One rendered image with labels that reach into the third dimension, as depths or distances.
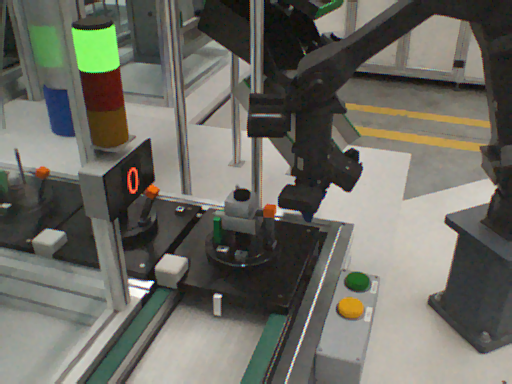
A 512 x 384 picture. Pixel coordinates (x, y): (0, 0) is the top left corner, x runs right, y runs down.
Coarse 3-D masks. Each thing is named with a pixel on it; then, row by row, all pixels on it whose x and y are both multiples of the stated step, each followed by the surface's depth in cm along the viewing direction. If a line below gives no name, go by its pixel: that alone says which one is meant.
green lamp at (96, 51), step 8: (72, 32) 63; (80, 32) 62; (88, 32) 62; (96, 32) 62; (104, 32) 63; (112, 32) 64; (80, 40) 63; (88, 40) 63; (96, 40) 63; (104, 40) 63; (112, 40) 64; (80, 48) 64; (88, 48) 63; (96, 48) 63; (104, 48) 64; (112, 48) 65; (80, 56) 64; (88, 56) 64; (96, 56) 64; (104, 56) 64; (112, 56) 65; (80, 64) 65; (88, 64) 64; (96, 64) 64; (104, 64) 65; (112, 64) 65
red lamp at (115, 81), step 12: (84, 72) 65; (96, 72) 65; (108, 72) 65; (120, 72) 67; (84, 84) 66; (96, 84) 65; (108, 84) 66; (120, 84) 68; (84, 96) 67; (96, 96) 66; (108, 96) 67; (120, 96) 68; (96, 108) 67; (108, 108) 67
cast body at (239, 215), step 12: (240, 192) 92; (252, 192) 94; (228, 204) 92; (240, 204) 91; (252, 204) 93; (228, 216) 93; (240, 216) 92; (252, 216) 93; (228, 228) 95; (240, 228) 94; (252, 228) 93
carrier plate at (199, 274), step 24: (192, 240) 102; (288, 240) 102; (312, 240) 102; (192, 264) 95; (288, 264) 95; (192, 288) 91; (216, 288) 90; (240, 288) 90; (264, 288) 90; (288, 288) 90; (288, 312) 87
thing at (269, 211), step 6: (270, 204) 93; (258, 210) 94; (264, 210) 92; (270, 210) 91; (264, 216) 92; (270, 216) 92; (270, 222) 93; (270, 228) 94; (270, 234) 94; (270, 240) 95
